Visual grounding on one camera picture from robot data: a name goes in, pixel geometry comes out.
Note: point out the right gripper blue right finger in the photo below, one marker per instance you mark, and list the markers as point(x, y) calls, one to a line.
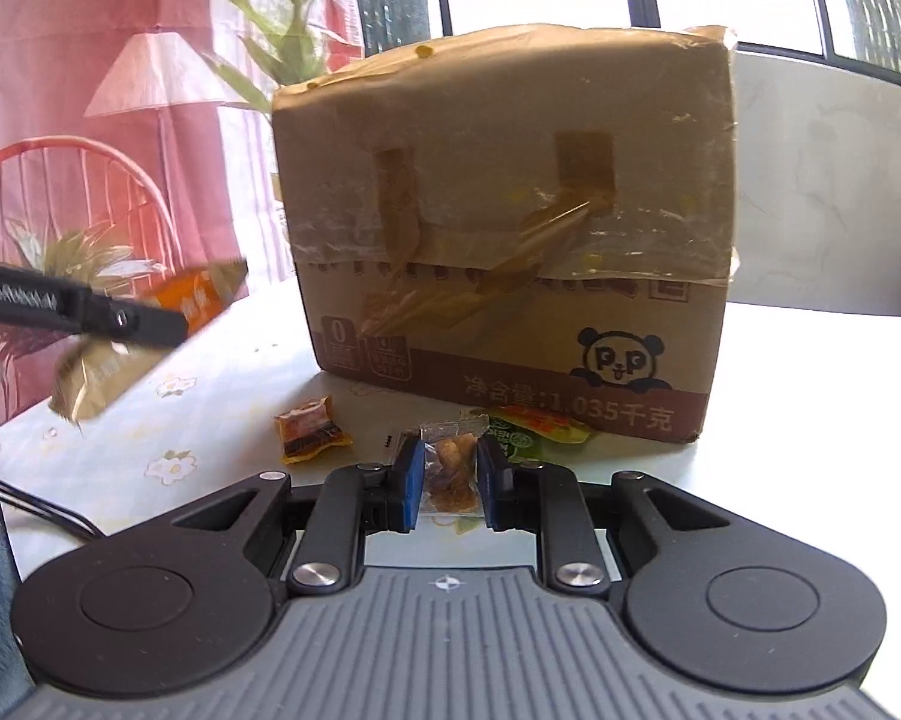
point(547, 501)

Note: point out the red printed curtain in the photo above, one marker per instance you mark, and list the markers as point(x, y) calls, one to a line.
point(134, 134)

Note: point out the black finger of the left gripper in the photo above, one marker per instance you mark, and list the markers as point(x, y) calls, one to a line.
point(31, 300)

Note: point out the green snack bag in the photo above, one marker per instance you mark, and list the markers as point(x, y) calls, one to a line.
point(525, 433)

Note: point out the clear brown snack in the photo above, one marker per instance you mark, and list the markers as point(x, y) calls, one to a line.
point(450, 485)

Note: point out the orange brown snack packet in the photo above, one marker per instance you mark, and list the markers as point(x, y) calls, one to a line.
point(307, 430)

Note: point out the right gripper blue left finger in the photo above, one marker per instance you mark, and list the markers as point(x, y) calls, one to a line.
point(336, 517)

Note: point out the brown cardboard box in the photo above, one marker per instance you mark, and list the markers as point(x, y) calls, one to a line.
point(536, 216)

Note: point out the gold orange snack packet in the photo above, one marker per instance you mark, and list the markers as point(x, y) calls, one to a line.
point(99, 369)

